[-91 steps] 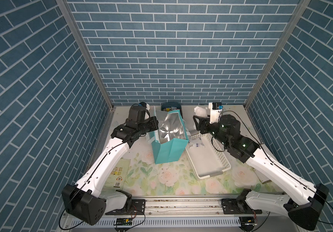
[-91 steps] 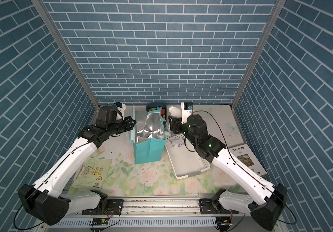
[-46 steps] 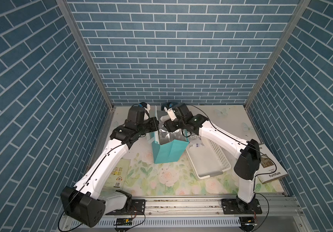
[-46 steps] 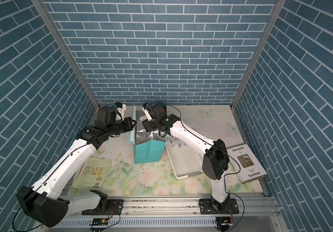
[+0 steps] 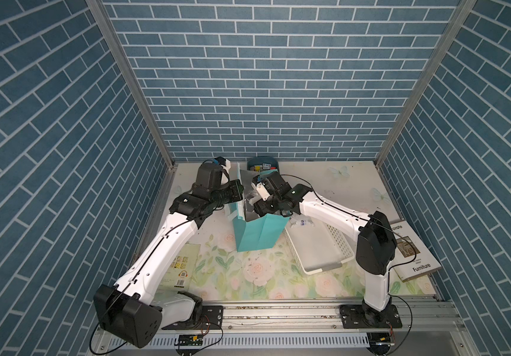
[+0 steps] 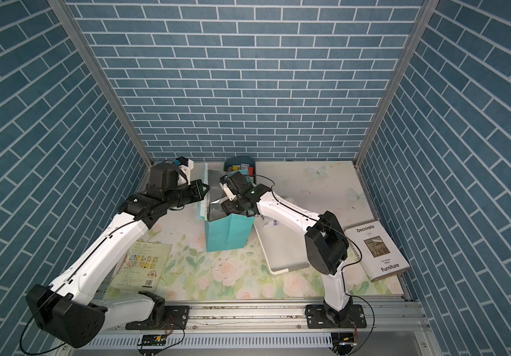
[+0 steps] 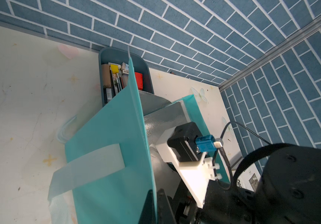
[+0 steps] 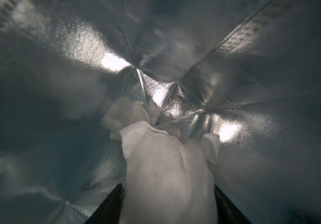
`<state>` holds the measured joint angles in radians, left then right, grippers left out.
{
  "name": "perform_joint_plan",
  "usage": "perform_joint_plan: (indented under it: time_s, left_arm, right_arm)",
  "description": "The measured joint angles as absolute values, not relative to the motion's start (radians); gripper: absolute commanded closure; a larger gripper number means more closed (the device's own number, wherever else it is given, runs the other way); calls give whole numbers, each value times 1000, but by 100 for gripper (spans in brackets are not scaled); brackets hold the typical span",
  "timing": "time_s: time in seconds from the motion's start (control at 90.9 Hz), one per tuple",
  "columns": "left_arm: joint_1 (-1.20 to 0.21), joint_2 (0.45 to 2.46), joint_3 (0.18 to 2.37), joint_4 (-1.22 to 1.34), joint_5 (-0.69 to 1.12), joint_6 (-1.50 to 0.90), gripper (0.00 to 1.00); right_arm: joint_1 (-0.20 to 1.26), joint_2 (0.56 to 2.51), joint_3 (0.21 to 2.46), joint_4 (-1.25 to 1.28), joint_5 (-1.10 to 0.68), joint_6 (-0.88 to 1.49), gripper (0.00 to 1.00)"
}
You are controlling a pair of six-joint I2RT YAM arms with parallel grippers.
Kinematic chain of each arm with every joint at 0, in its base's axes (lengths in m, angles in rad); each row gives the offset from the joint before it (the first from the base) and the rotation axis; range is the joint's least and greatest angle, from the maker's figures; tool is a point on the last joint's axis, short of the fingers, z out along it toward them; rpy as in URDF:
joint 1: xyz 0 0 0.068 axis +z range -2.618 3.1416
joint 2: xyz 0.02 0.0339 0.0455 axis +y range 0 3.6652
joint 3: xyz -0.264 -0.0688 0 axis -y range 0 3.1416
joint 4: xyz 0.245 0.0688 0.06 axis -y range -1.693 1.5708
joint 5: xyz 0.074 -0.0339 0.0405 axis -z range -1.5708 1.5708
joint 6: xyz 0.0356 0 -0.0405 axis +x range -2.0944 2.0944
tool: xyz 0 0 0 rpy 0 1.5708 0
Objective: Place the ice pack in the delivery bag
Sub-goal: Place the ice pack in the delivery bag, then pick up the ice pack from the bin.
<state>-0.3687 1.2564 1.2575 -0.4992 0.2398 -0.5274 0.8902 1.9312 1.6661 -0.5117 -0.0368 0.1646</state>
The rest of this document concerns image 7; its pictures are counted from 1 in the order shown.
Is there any dark teal storage bin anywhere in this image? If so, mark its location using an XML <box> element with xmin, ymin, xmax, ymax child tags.
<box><xmin>98</xmin><ymin>47</ymin><xmax>154</xmax><ymax>106</ymax></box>

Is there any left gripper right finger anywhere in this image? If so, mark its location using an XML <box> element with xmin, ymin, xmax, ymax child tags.
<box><xmin>157</xmin><ymin>189</ymin><xmax>177</xmax><ymax>224</ymax></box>

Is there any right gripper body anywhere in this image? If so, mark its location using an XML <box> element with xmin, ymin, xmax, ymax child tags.
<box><xmin>169</xmin><ymin>176</ymin><xmax>233</xmax><ymax>224</ymax></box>

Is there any red small box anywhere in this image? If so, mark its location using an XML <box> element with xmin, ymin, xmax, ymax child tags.
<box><xmin>135</xmin><ymin>72</ymin><xmax>143</xmax><ymax>90</ymax></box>

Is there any brown small box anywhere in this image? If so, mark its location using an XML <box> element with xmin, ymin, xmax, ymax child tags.
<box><xmin>101</xmin><ymin>64</ymin><xmax>112</xmax><ymax>88</ymax></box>

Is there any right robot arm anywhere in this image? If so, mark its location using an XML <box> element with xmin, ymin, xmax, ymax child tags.
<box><xmin>170</xmin><ymin>143</ymin><xmax>321</xmax><ymax>224</ymax></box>

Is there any teal insulated delivery bag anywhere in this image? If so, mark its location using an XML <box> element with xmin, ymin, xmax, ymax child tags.
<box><xmin>48</xmin><ymin>50</ymin><xmax>231</xmax><ymax>224</ymax></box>

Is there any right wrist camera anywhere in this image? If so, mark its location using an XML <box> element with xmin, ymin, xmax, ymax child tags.
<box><xmin>155</xmin><ymin>122</ymin><xmax>223</xmax><ymax>209</ymax></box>

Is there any yellow small box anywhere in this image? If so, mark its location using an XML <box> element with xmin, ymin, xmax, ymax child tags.
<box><xmin>110</xmin><ymin>64</ymin><xmax>119</xmax><ymax>74</ymax></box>

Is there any white furniture book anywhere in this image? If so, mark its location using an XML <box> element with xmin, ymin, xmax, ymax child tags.
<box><xmin>235</xmin><ymin>164</ymin><xmax>261</xmax><ymax>192</ymax></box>

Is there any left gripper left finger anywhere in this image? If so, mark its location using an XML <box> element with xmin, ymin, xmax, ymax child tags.
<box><xmin>138</xmin><ymin>189</ymin><xmax>157</xmax><ymax>224</ymax></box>

